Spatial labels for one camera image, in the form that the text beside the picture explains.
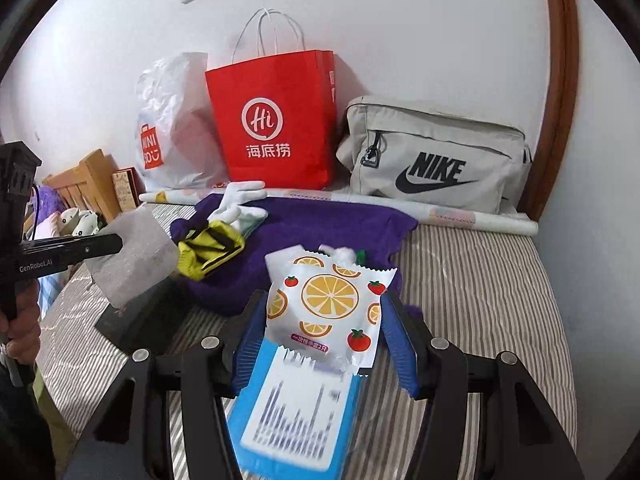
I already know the yellow and black sock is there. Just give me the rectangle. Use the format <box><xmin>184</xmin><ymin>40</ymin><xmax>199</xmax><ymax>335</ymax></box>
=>
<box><xmin>177</xmin><ymin>220</ymin><xmax>247</xmax><ymax>282</ymax></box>

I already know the person's left forearm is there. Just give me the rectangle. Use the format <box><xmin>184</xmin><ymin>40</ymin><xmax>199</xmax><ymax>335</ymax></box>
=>
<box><xmin>0</xmin><ymin>360</ymin><xmax>58</xmax><ymax>480</ymax></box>

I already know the thin black cable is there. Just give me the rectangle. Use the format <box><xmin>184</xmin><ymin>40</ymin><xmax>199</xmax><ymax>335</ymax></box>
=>
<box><xmin>22</xmin><ymin>186</ymin><xmax>42</xmax><ymax>237</ymax></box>

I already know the white plastic shopping bag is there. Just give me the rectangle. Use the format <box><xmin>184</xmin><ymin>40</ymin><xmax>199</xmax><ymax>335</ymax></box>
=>
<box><xmin>136</xmin><ymin>51</ymin><xmax>231</xmax><ymax>191</ymax></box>

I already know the fruit print packet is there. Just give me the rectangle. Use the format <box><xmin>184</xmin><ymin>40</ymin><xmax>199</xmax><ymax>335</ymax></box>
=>
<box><xmin>264</xmin><ymin>242</ymin><xmax>398</xmax><ymax>376</ymax></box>

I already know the grey waist bag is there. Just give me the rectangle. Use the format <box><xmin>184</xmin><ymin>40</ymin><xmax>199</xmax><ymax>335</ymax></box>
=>
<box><xmin>335</xmin><ymin>95</ymin><xmax>533</xmax><ymax>215</ymax></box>

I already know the blue tissue box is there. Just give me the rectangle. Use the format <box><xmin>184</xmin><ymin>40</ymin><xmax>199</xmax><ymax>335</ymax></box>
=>
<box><xmin>225</xmin><ymin>340</ymin><xmax>362</xmax><ymax>475</ymax></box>

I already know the person's left hand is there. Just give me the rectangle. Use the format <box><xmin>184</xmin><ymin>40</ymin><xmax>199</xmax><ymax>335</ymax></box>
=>
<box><xmin>5</xmin><ymin>280</ymin><xmax>43</xmax><ymax>361</ymax></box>

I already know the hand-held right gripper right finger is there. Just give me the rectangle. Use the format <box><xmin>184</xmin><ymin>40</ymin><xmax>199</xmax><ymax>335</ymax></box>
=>
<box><xmin>381</xmin><ymin>290</ymin><xmax>586</xmax><ymax>480</ymax></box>

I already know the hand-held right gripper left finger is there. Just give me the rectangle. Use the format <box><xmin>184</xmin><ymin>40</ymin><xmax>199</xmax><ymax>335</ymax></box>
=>
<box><xmin>62</xmin><ymin>290</ymin><xmax>271</xmax><ymax>480</ymax></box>

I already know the white sponge block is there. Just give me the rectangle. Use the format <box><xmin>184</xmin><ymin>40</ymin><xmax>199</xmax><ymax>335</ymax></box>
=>
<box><xmin>85</xmin><ymin>207</ymin><xmax>181</xmax><ymax>308</ymax></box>

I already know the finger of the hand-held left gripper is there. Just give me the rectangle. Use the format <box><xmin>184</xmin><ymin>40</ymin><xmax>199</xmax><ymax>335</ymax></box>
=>
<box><xmin>20</xmin><ymin>232</ymin><xmax>124</xmax><ymax>263</ymax></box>

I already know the red paper shopping bag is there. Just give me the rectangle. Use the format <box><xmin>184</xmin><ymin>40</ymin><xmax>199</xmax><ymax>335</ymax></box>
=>
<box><xmin>205</xmin><ymin>8</ymin><xmax>337</xmax><ymax>191</ymax></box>

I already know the dark wooden door frame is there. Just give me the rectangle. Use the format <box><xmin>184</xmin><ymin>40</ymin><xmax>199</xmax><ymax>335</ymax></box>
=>
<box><xmin>515</xmin><ymin>0</ymin><xmax>581</xmax><ymax>221</ymax></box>

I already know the white flower print plush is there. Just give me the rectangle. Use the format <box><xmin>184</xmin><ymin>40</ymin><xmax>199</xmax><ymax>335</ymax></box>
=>
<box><xmin>52</xmin><ymin>207</ymin><xmax>108</xmax><ymax>238</ymax></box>

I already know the rolled printed paper poster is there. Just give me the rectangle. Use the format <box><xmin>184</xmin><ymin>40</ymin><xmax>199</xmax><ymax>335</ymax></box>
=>
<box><xmin>139</xmin><ymin>186</ymin><xmax>540</xmax><ymax>236</ymax></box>

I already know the purple fuzzy cloth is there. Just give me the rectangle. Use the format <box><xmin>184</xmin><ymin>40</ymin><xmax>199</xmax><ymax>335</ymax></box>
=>
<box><xmin>37</xmin><ymin>185</ymin><xmax>68</xmax><ymax>216</ymax></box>

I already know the light wooden headboard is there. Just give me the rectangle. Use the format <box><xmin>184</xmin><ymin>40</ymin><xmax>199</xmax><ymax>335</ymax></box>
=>
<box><xmin>42</xmin><ymin>149</ymin><xmax>121</xmax><ymax>226</ymax></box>

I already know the dark green tin box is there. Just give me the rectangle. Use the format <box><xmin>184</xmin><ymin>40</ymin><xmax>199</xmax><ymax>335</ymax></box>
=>
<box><xmin>95</xmin><ymin>272</ymin><xmax>241</xmax><ymax>356</ymax></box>

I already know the grey striped mattress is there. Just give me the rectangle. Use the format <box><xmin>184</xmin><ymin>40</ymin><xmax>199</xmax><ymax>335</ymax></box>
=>
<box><xmin>37</xmin><ymin>202</ymin><xmax>578</xmax><ymax>480</ymax></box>

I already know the brown patterned notebook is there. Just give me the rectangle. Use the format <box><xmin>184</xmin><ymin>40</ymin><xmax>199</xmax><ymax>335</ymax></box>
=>
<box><xmin>111</xmin><ymin>167</ymin><xmax>141</xmax><ymax>213</ymax></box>

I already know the green blanket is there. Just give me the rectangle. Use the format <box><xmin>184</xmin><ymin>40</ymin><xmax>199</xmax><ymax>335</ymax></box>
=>
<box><xmin>30</xmin><ymin>360</ymin><xmax>76</xmax><ymax>461</ymax></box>

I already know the purple towel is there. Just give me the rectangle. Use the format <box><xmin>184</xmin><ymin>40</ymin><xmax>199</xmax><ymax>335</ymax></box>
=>
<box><xmin>170</xmin><ymin>192</ymin><xmax>426</xmax><ymax>318</ymax></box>

